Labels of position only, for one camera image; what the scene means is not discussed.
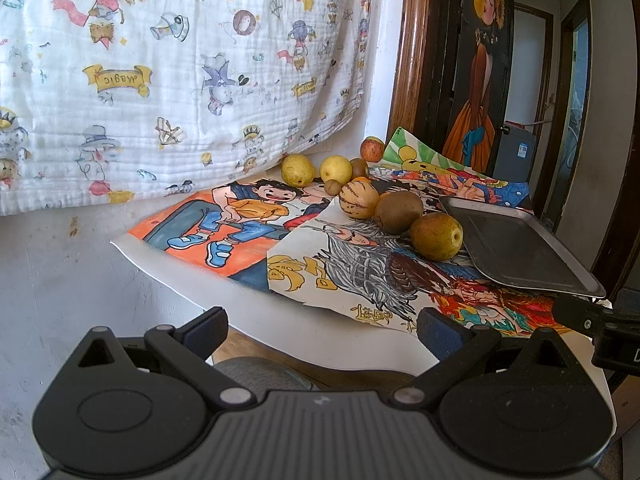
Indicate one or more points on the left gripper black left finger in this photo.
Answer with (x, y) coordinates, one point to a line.
(136, 405)

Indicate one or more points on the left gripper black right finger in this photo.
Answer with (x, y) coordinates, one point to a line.
(509, 405)

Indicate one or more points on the yellow-brown pear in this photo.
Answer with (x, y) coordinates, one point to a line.
(436, 236)

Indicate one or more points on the large brown kiwi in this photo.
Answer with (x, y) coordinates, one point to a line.
(396, 212)

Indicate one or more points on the striped pepino melon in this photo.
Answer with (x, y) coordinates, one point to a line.
(358, 200)

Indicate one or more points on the round brown fruit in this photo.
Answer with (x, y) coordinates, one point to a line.
(360, 168)

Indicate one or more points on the small brown kiwi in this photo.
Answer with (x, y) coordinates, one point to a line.
(332, 187)

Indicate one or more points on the yellow-green pear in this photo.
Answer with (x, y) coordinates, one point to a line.
(297, 170)

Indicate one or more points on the yellow round citrus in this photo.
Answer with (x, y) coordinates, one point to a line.
(337, 168)

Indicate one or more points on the grey metal tray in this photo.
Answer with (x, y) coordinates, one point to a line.
(512, 248)

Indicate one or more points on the boys cartoon poster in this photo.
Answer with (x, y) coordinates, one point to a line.
(212, 247)

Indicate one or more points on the grey washing machine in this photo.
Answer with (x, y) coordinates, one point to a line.
(516, 153)

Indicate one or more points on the grey-haired warrior poster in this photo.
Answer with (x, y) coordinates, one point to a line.
(354, 269)

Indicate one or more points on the Luffy anime poster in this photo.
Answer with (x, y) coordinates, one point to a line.
(461, 183)

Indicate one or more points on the Winnie the Pooh poster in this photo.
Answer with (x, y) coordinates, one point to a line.
(405, 151)

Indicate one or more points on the red apple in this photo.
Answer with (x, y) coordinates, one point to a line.
(372, 149)

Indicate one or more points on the painted woman door panel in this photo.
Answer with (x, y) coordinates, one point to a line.
(481, 84)

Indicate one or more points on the white cartoon print cloth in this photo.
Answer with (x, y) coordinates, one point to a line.
(107, 101)

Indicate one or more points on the brown wooden door frame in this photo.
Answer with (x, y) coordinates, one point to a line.
(425, 67)

